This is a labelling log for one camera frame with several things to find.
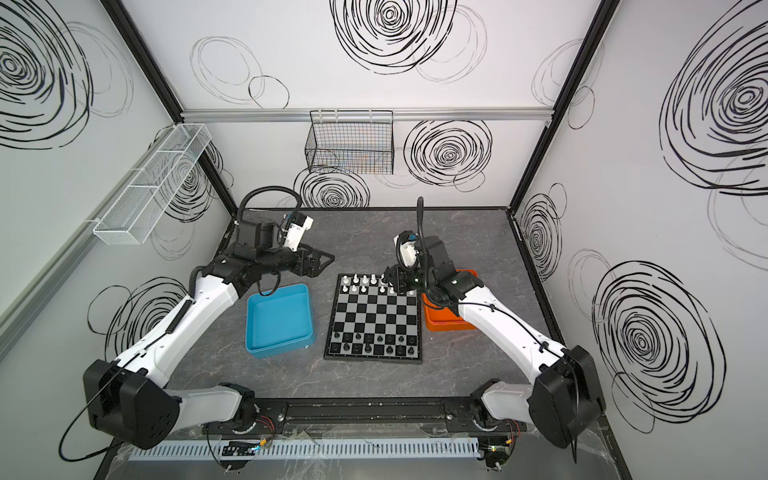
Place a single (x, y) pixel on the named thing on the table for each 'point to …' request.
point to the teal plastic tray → (279, 323)
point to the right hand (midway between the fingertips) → (383, 275)
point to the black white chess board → (370, 321)
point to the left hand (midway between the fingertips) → (324, 252)
